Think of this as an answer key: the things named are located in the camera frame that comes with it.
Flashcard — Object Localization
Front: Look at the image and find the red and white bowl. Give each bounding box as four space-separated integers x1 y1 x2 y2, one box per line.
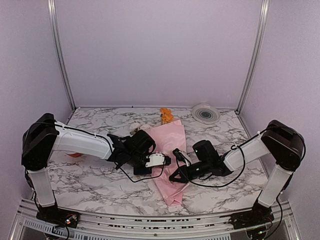
66 152 83 158

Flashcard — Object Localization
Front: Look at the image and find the tan ribbon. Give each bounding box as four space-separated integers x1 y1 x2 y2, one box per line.
175 159 189 190

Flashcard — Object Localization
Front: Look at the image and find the left aluminium frame post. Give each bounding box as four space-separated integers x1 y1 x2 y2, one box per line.
47 0 77 111

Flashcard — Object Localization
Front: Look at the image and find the grey ringed plate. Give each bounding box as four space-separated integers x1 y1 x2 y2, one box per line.
191 103 221 125

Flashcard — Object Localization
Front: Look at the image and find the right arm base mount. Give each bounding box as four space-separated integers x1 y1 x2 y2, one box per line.
228 200 275 230

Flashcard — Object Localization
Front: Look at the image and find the front aluminium rail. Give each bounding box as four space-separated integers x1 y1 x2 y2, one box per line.
8 199 302 240

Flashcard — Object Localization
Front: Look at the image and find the pink wrapping paper sheet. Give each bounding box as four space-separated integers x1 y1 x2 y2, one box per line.
142 119 189 207

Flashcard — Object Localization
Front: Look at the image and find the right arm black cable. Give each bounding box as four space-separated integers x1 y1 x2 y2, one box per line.
172 124 306 188

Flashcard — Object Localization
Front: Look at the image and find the white rose fake flower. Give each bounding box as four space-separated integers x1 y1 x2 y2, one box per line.
129 122 151 134

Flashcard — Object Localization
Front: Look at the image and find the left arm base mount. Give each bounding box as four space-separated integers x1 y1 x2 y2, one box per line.
36 203 80 228

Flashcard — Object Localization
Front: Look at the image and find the aluminium frame post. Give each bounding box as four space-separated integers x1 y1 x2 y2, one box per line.
236 0 270 115
47 0 77 111

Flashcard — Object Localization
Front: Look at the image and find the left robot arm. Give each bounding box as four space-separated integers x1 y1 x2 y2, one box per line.
21 113 165 223

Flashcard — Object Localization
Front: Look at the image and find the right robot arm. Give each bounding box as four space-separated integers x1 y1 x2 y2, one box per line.
169 119 306 224

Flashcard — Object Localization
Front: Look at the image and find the right aluminium frame post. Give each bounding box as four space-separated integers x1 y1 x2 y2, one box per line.
236 0 270 115

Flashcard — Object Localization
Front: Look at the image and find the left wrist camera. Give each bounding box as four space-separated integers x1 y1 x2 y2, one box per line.
145 152 171 168

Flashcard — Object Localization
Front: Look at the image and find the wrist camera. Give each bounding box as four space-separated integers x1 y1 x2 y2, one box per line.
172 148 192 166
145 152 171 168

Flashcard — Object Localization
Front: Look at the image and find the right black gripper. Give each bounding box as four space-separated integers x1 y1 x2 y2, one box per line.
169 159 211 183

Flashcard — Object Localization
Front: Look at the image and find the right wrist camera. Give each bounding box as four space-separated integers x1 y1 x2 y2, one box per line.
172 148 192 166

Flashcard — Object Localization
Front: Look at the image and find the orange fake flower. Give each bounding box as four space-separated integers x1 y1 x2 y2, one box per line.
160 107 174 125

